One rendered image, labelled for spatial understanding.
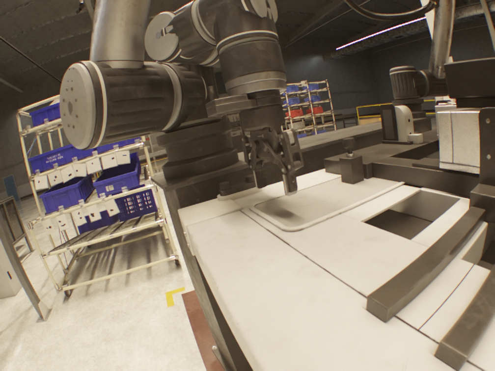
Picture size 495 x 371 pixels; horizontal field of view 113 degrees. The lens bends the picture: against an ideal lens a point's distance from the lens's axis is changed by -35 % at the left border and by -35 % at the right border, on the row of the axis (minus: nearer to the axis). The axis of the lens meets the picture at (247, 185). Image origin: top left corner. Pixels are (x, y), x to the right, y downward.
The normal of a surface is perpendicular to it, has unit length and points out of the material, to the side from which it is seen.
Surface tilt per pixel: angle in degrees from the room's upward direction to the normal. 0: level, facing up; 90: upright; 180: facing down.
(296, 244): 0
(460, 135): 90
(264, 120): 90
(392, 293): 0
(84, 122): 94
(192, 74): 68
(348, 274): 0
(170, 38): 94
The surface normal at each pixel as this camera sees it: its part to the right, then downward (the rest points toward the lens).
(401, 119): -0.91, 0.26
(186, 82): 0.80, -0.21
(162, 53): -0.47, 0.40
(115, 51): 0.41, 0.42
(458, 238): -0.19, -0.95
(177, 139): -0.21, 0.27
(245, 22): 0.03, 0.23
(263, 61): 0.26, 0.18
